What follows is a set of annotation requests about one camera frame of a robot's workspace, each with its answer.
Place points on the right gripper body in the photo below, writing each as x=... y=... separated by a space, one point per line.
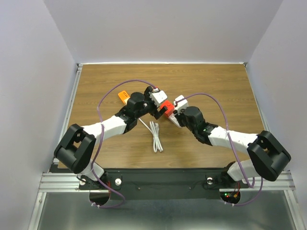
x=182 y=119

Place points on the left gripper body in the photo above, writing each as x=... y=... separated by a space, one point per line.
x=149 y=107

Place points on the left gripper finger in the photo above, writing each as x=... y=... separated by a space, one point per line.
x=148 y=91
x=159 y=113

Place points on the white triangular power strip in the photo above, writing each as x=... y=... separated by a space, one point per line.
x=174 y=120

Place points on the red cube socket adapter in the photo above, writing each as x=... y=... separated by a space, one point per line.
x=170 y=108

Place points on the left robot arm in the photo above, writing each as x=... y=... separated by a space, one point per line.
x=75 y=148

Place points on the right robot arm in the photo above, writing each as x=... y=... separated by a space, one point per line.
x=257 y=155

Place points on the orange power strip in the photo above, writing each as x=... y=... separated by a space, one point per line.
x=124 y=96

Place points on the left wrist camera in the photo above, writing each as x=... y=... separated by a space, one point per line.
x=158 y=96

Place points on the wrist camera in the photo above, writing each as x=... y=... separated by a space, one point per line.
x=158 y=96
x=180 y=104

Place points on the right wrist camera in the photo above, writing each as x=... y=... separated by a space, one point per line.
x=180 y=104

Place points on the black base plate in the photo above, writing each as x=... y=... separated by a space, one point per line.
x=177 y=183

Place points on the aluminium frame rail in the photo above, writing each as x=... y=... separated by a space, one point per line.
x=41 y=196

